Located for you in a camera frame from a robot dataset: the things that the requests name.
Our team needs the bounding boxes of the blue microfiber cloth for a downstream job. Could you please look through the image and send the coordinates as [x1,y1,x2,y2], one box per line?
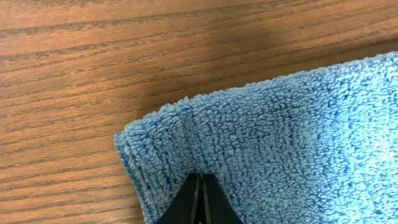
[114,52,397,223]

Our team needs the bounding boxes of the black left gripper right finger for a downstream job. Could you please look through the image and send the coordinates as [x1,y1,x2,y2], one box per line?
[202,174,243,224]

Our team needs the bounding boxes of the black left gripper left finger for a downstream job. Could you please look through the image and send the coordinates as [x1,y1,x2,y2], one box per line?
[156,174,200,224]

